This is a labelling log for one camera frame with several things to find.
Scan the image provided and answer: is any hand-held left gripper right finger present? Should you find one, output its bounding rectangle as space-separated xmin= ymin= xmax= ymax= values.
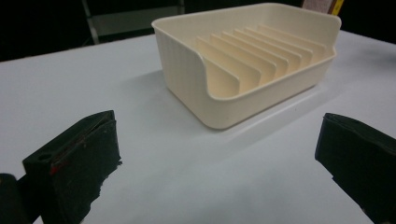
xmin=314 ymin=112 xmax=396 ymax=224

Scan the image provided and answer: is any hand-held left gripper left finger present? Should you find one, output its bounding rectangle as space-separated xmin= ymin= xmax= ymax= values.
xmin=21 ymin=109 xmax=122 ymax=224

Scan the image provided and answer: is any cream plastic divider rack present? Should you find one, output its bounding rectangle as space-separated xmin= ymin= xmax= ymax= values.
xmin=150 ymin=2 xmax=343 ymax=131

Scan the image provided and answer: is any metal stand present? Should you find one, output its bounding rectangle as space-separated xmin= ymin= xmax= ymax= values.
xmin=81 ymin=0 xmax=186 ymax=46

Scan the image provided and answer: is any brown and yellow object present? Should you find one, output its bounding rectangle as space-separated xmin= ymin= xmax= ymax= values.
xmin=301 ymin=0 xmax=346 ymax=17

